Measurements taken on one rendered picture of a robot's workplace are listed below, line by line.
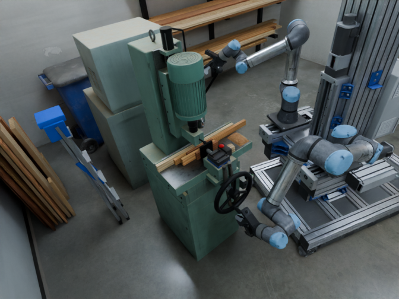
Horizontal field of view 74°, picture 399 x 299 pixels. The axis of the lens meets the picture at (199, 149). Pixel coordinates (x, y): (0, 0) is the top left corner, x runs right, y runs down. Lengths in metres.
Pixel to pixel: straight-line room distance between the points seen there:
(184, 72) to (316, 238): 1.49
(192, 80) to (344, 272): 1.74
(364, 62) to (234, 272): 1.61
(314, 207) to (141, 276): 1.44
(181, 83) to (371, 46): 0.98
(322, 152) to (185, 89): 0.68
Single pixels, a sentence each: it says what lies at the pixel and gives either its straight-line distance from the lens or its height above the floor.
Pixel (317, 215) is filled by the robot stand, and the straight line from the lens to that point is 2.28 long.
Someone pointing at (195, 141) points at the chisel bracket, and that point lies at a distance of 1.53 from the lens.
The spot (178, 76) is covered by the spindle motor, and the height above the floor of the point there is 1.45.
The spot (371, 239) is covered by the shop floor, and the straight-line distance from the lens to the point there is 2.57.
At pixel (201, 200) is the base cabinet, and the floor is 0.67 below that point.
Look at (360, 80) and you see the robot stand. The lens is 1.76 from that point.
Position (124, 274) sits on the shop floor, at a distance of 2.32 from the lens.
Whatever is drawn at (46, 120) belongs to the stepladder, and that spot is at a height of 1.16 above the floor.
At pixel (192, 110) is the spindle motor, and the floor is 1.27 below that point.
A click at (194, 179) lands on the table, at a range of 1.52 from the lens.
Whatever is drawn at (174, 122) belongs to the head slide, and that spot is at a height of 1.12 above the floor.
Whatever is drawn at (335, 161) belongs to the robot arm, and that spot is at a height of 1.20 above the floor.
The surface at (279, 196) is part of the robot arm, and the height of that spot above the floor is 0.93.
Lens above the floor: 2.00
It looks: 41 degrees down
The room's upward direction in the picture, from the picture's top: 7 degrees counter-clockwise
